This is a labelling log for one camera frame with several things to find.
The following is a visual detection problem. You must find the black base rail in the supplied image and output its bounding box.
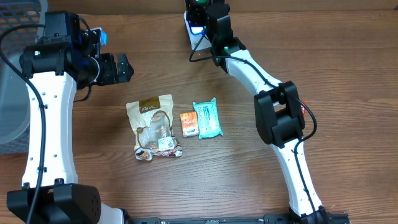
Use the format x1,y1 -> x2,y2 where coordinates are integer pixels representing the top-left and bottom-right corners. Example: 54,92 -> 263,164
129,213 -> 351,224

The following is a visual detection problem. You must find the white barcode scanner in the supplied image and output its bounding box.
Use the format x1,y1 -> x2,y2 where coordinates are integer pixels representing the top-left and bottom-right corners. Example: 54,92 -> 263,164
183,11 -> 211,51

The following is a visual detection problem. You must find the beige snack pouch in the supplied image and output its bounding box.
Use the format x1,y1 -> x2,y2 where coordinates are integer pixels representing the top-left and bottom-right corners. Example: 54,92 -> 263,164
126,95 -> 183,161

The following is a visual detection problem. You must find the red coffee stick sachet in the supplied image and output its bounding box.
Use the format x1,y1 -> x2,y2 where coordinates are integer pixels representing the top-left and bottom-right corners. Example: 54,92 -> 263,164
301,101 -> 307,117

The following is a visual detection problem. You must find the green lid jar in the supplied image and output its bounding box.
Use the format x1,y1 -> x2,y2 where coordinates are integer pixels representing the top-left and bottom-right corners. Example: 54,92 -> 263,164
193,0 -> 208,7

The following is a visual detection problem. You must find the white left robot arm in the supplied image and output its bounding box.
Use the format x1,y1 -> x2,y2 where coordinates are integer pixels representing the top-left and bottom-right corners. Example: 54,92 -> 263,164
7,26 -> 133,223

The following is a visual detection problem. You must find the teal wet wipes pack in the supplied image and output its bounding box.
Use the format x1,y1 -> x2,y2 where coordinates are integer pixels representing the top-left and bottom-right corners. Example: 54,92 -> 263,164
193,97 -> 224,139

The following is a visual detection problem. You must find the orange small box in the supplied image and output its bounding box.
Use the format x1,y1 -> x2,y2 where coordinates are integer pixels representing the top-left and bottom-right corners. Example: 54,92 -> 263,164
180,111 -> 199,138

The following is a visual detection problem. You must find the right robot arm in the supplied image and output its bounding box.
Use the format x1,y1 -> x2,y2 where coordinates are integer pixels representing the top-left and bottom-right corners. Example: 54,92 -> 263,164
184,0 -> 329,223

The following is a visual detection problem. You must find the grey plastic shopping basket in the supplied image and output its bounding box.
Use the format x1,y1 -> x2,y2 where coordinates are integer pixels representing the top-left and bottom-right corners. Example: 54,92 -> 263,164
1,0 -> 49,154

